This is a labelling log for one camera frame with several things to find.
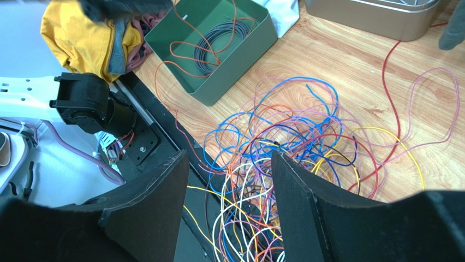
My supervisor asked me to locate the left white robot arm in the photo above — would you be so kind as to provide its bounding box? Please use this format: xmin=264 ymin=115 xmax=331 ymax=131
xmin=1 ymin=73 xmax=160 ymax=170

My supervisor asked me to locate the maroon cloth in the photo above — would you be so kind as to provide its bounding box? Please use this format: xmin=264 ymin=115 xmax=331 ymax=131
xmin=125 ymin=10 xmax=168 ymax=72

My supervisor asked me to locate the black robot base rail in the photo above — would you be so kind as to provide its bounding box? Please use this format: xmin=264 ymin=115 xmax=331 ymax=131
xmin=115 ymin=73 xmax=220 ymax=261

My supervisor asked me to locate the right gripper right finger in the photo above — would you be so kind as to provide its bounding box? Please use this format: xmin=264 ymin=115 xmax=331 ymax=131
xmin=271 ymin=152 xmax=374 ymax=261

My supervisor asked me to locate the green plastic tray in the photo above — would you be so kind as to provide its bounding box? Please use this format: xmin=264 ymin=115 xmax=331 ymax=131
xmin=145 ymin=1 xmax=278 ymax=106

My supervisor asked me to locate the white hanging tank top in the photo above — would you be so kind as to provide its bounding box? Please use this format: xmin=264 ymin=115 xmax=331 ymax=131
xmin=254 ymin=0 xmax=300 ymax=38

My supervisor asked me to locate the black coiled cable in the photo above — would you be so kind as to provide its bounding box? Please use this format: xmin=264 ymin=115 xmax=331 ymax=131
xmin=193 ymin=20 xmax=257 ymax=76

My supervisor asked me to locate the grey blue cloth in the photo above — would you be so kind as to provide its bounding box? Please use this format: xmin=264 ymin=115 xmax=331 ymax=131
xmin=108 ymin=19 xmax=128 ymax=75

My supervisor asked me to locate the olive green hanging garment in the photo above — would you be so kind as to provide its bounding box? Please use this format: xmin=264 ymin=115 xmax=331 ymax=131
xmin=438 ymin=0 xmax=464 ymax=50

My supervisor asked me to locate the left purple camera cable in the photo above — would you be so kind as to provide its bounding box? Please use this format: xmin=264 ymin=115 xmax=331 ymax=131
xmin=0 ymin=118 xmax=126 ymax=186

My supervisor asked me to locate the multicolour cable pile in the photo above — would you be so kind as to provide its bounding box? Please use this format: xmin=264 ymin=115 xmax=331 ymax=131
xmin=181 ymin=67 xmax=461 ymax=262

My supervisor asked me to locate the red cable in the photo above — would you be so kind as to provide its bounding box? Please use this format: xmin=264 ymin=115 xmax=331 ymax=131
xmin=347 ymin=21 xmax=449 ymax=192

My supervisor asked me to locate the yellow cloth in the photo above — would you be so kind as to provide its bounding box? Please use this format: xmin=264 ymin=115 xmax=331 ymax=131
xmin=40 ymin=1 xmax=147 ymax=82

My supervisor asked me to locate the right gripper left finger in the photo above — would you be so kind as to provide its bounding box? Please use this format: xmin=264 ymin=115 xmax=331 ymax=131
xmin=58 ymin=151 xmax=189 ymax=261

